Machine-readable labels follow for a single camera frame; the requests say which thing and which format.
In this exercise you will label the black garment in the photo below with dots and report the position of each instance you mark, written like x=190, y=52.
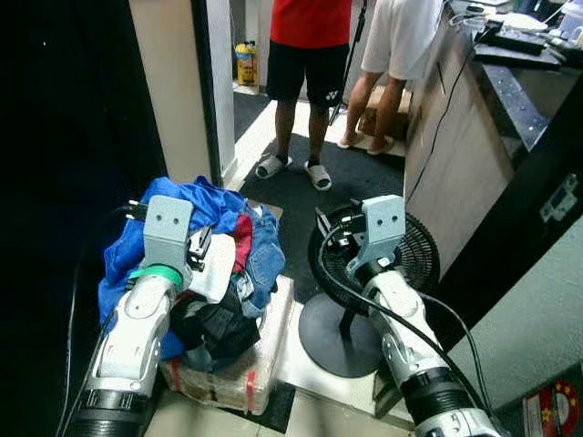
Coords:
x=214, y=328

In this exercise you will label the grey window latch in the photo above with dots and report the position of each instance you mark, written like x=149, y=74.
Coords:
x=560, y=200

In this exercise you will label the thin black pole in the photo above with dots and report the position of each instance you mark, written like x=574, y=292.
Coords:
x=351, y=55

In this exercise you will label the wooden counter with black top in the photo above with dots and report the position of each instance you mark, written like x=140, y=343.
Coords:
x=455, y=155

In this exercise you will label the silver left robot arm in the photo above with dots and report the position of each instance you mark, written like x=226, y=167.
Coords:
x=127, y=346

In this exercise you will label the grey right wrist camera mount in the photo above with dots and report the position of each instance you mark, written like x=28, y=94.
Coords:
x=383, y=223

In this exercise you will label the brown cardboard box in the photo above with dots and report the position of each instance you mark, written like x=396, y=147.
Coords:
x=369, y=116

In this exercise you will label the dark grey floor mat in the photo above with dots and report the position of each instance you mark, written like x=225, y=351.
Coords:
x=364, y=182

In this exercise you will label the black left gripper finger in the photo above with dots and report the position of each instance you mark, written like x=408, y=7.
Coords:
x=208, y=244

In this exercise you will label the small black floor pad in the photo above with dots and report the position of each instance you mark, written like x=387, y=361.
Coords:
x=278, y=408

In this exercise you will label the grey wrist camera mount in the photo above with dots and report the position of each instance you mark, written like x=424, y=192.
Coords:
x=383, y=223
x=168, y=228

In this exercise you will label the grey top-load washing machine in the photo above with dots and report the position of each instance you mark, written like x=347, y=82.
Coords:
x=547, y=410

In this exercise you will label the yellow bottle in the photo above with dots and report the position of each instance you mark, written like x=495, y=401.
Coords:
x=246, y=66

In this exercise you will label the black door frame post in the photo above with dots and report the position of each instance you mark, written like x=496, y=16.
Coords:
x=206, y=82

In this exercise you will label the black floor fan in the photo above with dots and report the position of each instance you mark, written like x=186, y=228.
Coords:
x=414, y=250

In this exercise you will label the person in white shirt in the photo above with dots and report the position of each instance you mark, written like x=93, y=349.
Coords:
x=401, y=36

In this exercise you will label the person in red shirt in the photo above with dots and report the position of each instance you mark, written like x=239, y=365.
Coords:
x=310, y=27

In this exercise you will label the white cloth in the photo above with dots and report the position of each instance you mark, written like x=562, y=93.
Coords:
x=219, y=269

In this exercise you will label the red cloth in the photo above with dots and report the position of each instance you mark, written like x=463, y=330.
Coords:
x=242, y=241

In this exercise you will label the black flat electronic device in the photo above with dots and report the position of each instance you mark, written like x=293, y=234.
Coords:
x=515, y=41

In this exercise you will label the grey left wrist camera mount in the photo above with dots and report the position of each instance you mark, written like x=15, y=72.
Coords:
x=168, y=228

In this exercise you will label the blue denim garment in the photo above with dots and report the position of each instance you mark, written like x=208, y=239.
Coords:
x=264, y=259

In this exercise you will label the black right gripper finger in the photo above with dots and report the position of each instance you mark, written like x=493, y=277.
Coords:
x=324, y=224
x=339, y=220

